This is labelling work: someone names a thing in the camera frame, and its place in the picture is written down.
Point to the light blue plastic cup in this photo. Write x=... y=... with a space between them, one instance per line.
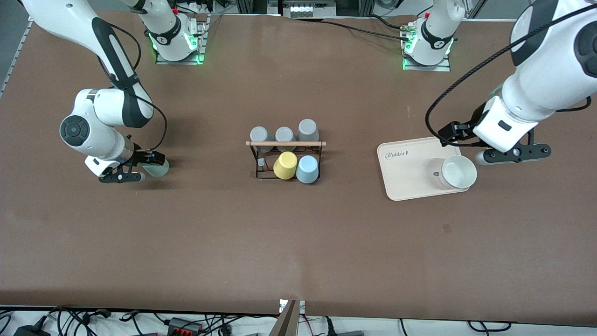
x=308 y=170

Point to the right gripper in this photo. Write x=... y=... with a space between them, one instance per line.
x=139 y=157

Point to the grey plastic cup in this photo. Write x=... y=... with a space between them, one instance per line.
x=308 y=129
x=285 y=134
x=261 y=135

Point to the black power adapter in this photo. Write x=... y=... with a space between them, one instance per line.
x=30 y=331

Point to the perforated metal table rail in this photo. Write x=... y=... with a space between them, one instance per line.
x=16 y=56

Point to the aluminium extrusion frame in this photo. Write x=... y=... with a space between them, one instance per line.
x=275 y=7

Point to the white terminal block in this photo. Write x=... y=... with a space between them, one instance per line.
x=300 y=9

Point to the beige Rabbit print tray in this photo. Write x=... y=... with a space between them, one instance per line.
x=408 y=175

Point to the yellow plastic cup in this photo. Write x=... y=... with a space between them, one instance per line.
x=285 y=165

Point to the right white Franka arm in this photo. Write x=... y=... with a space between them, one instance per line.
x=107 y=107

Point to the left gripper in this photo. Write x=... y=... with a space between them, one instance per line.
x=468 y=128

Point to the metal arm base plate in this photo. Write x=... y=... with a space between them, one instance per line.
x=179 y=61
x=426 y=67

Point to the black power strip orange switches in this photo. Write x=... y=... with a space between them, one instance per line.
x=184 y=328

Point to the pale green plastic cup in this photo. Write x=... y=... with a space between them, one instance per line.
x=158 y=170

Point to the white ceramic bowl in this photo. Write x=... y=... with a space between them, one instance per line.
x=459 y=171

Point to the grey camera stand post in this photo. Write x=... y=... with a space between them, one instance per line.
x=287 y=322

